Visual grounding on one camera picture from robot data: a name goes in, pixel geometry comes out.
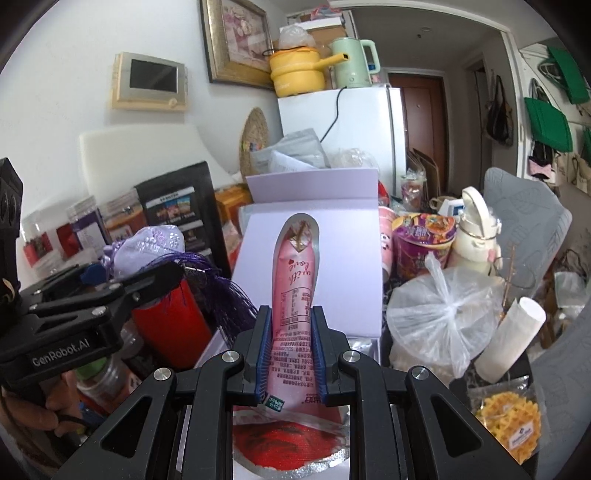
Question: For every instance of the flattened cardboard boxes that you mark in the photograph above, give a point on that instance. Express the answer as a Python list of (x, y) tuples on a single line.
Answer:
[(425, 170)]

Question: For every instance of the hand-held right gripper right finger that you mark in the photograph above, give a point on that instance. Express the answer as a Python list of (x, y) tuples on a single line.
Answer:
[(318, 355)]

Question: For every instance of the black handbag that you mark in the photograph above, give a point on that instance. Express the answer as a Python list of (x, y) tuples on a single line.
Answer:
[(498, 115)]

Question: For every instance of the brown door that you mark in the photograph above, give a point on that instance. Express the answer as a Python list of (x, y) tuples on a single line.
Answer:
[(425, 129)]

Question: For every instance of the clear cup red contents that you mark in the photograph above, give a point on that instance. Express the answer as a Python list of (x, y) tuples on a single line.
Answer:
[(411, 189)]

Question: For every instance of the lilac sachet purple tassel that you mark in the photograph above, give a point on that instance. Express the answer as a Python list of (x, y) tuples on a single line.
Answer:
[(147, 244)]

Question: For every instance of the white paper roll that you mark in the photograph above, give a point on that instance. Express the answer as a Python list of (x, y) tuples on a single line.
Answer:
[(510, 341)]

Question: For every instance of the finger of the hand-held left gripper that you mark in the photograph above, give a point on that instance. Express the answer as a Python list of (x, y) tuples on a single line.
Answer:
[(92, 273), (161, 277)]

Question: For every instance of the yellow pot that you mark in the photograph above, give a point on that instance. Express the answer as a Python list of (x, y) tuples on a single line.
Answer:
[(295, 71)]

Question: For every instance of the woven straw fan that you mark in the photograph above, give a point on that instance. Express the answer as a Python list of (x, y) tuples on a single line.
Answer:
[(254, 143)]

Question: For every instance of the white plastic bag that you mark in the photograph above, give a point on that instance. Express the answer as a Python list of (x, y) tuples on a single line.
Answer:
[(434, 314)]

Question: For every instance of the wall intercom panel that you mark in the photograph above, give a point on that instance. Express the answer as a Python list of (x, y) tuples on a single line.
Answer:
[(150, 81)]

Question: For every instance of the beige tote bag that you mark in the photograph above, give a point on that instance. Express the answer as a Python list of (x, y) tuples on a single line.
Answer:
[(577, 168)]

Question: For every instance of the clear jar red label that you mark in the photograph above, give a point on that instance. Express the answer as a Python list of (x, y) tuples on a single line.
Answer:
[(39, 240)]

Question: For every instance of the pink snack packet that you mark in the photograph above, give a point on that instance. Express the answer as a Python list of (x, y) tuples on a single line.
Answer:
[(293, 286)]

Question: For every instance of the purple instant noodle cup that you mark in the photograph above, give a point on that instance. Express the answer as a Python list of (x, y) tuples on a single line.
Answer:
[(422, 240)]

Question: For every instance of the orange box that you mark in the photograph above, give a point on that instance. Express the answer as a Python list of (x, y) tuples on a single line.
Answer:
[(231, 203)]

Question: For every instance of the white mug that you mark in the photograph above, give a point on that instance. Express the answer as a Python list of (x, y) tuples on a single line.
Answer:
[(443, 205)]

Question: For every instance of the white fridge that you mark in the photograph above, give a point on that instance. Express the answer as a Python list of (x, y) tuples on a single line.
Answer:
[(364, 129)]

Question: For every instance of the clear plastic jar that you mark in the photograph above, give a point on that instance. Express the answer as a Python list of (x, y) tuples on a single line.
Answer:
[(106, 383)]

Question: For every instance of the pink paper cup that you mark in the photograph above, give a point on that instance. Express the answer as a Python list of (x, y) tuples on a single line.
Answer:
[(388, 244)]

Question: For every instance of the black printed box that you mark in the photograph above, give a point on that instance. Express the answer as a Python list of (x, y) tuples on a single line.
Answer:
[(180, 203)]

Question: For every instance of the grey padded chair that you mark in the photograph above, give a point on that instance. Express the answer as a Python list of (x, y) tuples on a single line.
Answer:
[(563, 397), (526, 212)]

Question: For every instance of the person's left hand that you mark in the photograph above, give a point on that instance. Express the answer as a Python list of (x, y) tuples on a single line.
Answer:
[(27, 410)]

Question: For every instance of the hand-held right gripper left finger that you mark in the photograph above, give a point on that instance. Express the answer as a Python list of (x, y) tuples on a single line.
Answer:
[(263, 350)]

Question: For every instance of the grey mailer bag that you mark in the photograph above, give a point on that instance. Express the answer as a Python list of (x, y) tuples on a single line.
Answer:
[(291, 152)]

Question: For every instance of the green electric kettle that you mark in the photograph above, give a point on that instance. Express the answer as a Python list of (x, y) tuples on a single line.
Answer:
[(353, 64)]

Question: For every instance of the waffle cookie packet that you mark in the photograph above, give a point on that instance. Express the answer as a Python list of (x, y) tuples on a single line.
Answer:
[(508, 420)]

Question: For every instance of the lilac cardboard box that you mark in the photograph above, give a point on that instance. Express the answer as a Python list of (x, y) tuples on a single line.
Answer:
[(351, 258)]

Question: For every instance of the red cylindrical can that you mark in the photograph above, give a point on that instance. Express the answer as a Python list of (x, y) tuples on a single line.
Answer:
[(175, 323)]

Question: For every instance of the crumpled clear plastic bag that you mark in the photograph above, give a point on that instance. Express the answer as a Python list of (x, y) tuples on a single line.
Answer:
[(353, 159)]

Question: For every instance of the brown cardboard box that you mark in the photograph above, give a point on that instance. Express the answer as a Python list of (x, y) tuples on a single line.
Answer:
[(328, 32)]

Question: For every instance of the gold framed picture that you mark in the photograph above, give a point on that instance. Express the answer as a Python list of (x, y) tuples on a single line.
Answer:
[(235, 41)]

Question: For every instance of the white thermos bottle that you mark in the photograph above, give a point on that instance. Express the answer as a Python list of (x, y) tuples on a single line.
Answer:
[(475, 230)]

